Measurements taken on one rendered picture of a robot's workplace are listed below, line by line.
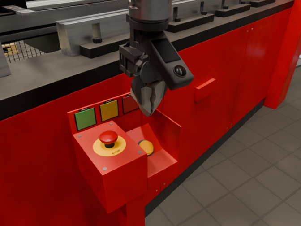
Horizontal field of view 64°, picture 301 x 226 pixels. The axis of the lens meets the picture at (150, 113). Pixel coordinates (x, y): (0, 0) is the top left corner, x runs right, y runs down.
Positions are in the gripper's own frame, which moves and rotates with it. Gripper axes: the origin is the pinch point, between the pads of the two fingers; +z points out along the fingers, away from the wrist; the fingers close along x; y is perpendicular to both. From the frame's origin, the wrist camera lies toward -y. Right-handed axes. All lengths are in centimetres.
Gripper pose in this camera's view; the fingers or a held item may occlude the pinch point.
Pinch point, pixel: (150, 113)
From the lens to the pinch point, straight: 54.1
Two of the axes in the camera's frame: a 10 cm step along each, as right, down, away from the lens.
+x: -8.1, 3.2, -4.9
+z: -0.5, 8.0, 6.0
